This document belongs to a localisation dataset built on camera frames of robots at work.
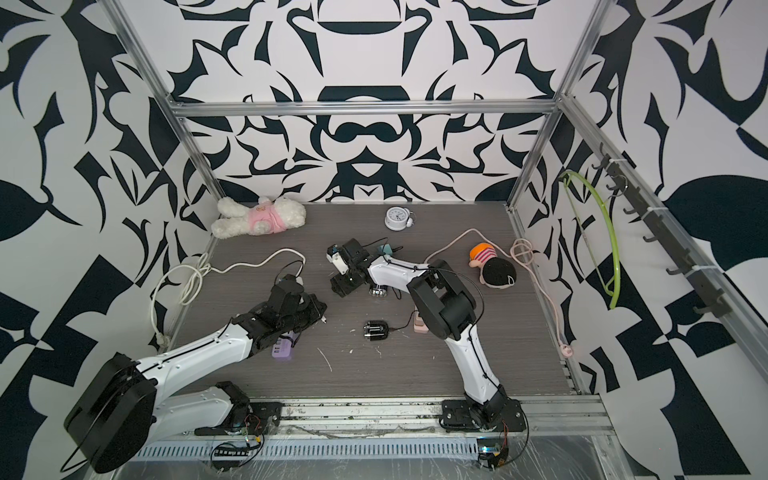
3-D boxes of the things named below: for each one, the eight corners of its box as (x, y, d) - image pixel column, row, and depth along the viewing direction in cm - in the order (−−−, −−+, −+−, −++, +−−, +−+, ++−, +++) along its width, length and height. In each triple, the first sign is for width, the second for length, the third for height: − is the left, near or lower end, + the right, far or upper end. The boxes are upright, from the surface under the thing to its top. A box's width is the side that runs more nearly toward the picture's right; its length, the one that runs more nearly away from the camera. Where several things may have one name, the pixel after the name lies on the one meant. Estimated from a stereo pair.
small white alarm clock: (384, 230, 114) (384, 222, 111) (384, 214, 119) (384, 206, 116) (411, 230, 114) (412, 222, 111) (410, 214, 119) (411, 206, 116)
